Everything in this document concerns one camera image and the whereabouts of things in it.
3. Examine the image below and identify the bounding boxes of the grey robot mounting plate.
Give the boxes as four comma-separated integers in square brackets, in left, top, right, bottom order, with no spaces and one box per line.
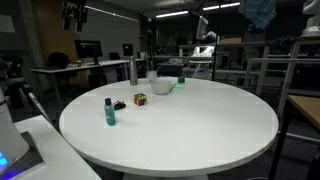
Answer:
[0,130,45,178]

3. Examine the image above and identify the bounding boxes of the white bowl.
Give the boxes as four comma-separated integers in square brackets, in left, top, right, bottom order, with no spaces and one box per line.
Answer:
[150,79,173,96]

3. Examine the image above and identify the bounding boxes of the ceiling light strip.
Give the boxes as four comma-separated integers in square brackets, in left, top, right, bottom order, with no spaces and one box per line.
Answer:
[203,2,241,11]
[155,9,189,19]

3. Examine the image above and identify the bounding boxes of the grey metal frame table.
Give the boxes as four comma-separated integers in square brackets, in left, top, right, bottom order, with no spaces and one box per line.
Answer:
[244,34,320,118]

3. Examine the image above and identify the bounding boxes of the black tripod with camera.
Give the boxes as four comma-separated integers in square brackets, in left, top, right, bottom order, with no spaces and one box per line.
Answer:
[0,49,54,126]

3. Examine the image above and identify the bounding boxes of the blue hanging cloth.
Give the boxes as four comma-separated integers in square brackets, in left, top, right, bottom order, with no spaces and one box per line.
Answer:
[238,0,277,31]

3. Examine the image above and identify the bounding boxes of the teal sanitizer bottle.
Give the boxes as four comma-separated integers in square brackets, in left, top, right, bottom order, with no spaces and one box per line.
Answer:
[104,97,117,127]

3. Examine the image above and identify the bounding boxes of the small black computer monitor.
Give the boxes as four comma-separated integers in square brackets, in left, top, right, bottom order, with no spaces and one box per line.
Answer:
[122,43,134,57]

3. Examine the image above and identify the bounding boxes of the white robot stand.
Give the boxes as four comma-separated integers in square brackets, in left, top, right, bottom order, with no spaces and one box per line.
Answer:
[14,114,102,180]

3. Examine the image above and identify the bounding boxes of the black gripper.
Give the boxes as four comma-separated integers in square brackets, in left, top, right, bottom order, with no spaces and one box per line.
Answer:
[61,0,88,33]

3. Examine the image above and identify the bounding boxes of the wooden side table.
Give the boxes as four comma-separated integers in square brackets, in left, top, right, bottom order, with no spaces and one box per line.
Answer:
[268,94,320,180]

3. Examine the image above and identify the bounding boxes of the long white office desk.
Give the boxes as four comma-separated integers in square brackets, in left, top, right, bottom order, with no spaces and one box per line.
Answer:
[30,59,132,98]

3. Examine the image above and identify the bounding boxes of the large black computer monitor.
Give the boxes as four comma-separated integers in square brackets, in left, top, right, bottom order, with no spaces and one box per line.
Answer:
[74,39,104,66]

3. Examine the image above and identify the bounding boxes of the black multitool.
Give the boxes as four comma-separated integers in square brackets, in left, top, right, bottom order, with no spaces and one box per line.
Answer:
[112,100,127,111]

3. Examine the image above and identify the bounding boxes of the stainless steel water bottle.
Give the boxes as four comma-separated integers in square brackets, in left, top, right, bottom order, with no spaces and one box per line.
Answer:
[129,55,139,86]

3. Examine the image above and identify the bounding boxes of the white mug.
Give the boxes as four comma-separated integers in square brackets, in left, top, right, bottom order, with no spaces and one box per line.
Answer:
[146,70,158,84]

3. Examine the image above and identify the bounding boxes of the multicoloured rubik's cube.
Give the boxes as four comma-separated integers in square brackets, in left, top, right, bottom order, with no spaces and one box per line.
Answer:
[133,92,148,107]

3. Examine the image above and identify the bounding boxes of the black office chair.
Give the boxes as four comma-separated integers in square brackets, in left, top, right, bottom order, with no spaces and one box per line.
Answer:
[46,52,70,70]

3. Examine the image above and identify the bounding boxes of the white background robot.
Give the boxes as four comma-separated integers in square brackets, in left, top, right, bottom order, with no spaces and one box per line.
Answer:
[302,0,320,37]

